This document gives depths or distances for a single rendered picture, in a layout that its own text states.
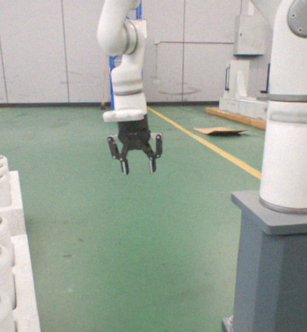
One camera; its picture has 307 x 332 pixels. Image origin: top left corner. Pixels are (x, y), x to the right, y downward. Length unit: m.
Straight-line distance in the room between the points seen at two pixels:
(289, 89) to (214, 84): 6.64
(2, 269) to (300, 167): 0.46
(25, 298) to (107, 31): 0.51
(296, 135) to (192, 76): 6.51
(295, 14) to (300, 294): 0.42
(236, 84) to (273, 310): 4.43
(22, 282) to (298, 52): 0.55
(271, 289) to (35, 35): 6.62
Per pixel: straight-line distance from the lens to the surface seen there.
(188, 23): 7.04
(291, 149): 0.50
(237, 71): 4.92
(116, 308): 0.79
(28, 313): 0.52
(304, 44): 0.50
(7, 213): 0.90
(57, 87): 6.80
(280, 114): 0.51
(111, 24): 0.70
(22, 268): 0.62
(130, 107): 0.71
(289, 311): 0.60
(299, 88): 0.50
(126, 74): 0.71
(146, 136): 0.75
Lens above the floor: 0.50
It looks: 15 degrees down
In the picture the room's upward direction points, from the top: straight up
